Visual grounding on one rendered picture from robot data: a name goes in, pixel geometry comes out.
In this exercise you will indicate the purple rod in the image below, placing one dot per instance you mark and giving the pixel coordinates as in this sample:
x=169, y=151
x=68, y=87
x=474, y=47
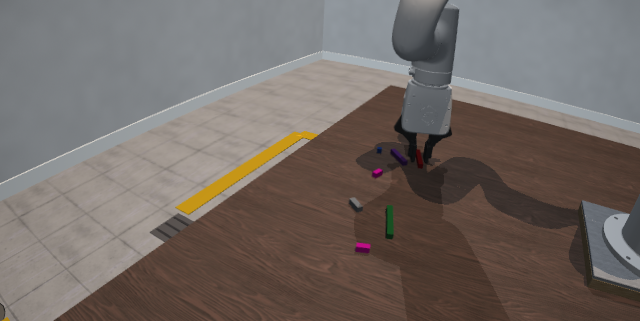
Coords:
x=399, y=157

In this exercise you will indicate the green rod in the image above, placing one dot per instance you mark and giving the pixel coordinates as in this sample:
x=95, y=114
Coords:
x=389, y=222

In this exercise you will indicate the red rod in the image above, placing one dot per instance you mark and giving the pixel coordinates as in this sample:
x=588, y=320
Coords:
x=419, y=159

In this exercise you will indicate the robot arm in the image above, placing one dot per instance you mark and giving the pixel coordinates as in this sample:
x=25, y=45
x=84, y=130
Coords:
x=414, y=39

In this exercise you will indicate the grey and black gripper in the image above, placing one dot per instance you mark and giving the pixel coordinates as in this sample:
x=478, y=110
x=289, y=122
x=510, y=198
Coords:
x=425, y=111

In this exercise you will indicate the grey rod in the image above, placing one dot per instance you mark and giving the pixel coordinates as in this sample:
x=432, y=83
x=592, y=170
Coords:
x=355, y=204

